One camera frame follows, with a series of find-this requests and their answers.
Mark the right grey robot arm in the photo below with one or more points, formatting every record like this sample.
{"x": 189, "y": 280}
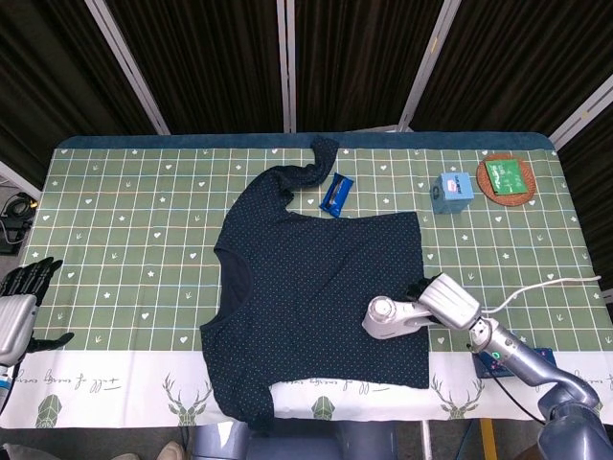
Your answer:
{"x": 527, "y": 361}

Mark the blue snack packet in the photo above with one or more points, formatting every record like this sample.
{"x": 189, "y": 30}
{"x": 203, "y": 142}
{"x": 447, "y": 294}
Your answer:
{"x": 336, "y": 194}

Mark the dark brown pleated curtain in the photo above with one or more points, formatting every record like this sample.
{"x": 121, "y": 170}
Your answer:
{"x": 517, "y": 57}
{"x": 354, "y": 62}
{"x": 206, "y": 62}
{"x": 48, "y": 72}
{"x": 598, "y": 191}

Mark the beige sneaker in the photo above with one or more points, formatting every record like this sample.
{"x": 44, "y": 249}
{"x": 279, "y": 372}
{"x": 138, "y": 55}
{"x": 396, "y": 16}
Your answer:
{"x": 171, "y": 451}

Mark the brown woven round coaster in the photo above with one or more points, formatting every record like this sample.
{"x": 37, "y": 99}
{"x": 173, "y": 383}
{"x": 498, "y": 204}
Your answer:
{"x": 503, "y": 200}

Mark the light blue cardboard box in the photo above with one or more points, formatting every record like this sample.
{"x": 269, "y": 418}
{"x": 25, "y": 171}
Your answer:
{"x": 452, "y": 196}

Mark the green printed packet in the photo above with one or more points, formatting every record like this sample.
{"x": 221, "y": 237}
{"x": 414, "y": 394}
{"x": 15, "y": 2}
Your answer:
{"x": 507, "y": 176}

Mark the white screen frame post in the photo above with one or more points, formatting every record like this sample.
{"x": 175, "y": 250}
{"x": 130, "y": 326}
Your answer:
{"x": 287, "y": 67}
{"x": 19, "y": 178}
{"x": 582, "y": 117}
{"x": 130, "y": 67}
{"x": 427, "y": 67}

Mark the green checkered tablecloth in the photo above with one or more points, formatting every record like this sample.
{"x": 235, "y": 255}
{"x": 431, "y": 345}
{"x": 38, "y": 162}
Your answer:
{"x": 120, "y": 215}

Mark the navy dotted t-shirt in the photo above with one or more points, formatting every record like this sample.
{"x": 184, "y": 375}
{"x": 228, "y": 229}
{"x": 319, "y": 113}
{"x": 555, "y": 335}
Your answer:
{"x": 297, "y": 287}

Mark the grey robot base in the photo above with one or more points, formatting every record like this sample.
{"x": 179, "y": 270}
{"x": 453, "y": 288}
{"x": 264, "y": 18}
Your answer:
{"x": 306, "y": 443}

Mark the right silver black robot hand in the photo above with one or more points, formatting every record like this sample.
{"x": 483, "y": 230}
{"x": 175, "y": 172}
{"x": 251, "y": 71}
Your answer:
{"x": 450, "y": 302}

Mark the white pink appliance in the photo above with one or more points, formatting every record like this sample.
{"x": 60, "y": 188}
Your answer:
{"x": 383, "y": 318}

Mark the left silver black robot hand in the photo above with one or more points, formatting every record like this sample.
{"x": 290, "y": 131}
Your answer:
{"x": 16, "y": 314}

